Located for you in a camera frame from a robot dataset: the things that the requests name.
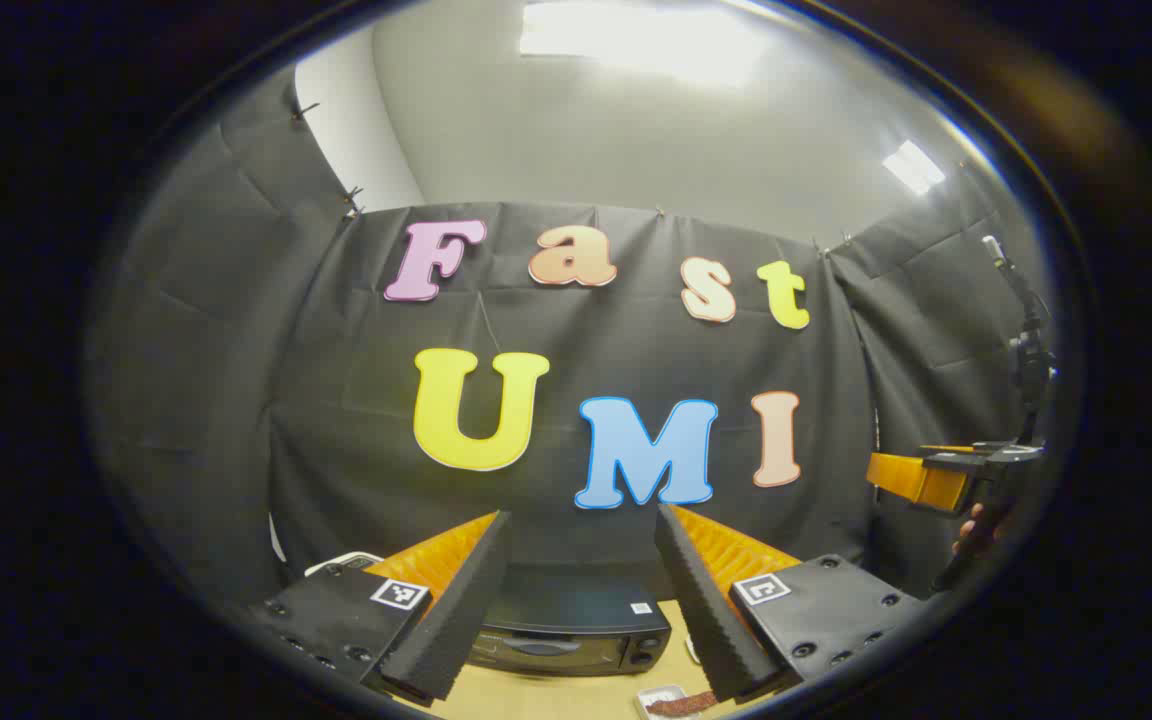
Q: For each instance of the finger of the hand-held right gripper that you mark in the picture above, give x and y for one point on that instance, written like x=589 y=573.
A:
x=916 y=482

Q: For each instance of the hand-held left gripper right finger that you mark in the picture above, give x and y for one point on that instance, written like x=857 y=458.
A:
x=706 y=610

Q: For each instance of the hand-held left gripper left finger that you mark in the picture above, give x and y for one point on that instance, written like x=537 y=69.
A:
x=456 y=620

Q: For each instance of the reddish brown meat strip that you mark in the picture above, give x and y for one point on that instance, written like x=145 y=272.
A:
x=681 y=705

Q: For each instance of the black electric oven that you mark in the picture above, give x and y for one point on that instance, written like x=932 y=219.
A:
x=576 y=615

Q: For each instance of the white ribbed rectangular dish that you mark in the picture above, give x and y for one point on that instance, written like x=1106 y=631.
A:
x=658 y=694

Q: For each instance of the white toaster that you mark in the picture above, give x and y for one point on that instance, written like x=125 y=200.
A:
x=341 y=565

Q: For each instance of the small ceiling light panel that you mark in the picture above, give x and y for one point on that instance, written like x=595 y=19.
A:
x=914 y=166

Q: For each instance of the black backdrop cloth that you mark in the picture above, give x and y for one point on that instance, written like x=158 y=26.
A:
x=356 y=380

